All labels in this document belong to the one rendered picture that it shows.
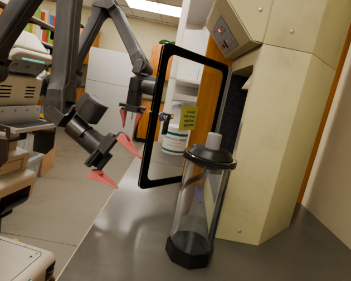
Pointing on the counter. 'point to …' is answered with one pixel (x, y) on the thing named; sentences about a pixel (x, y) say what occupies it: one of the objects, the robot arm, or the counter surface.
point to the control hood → (241, 22)
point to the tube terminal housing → (282, 114)
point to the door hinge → (223, 99)
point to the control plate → (224, 35)
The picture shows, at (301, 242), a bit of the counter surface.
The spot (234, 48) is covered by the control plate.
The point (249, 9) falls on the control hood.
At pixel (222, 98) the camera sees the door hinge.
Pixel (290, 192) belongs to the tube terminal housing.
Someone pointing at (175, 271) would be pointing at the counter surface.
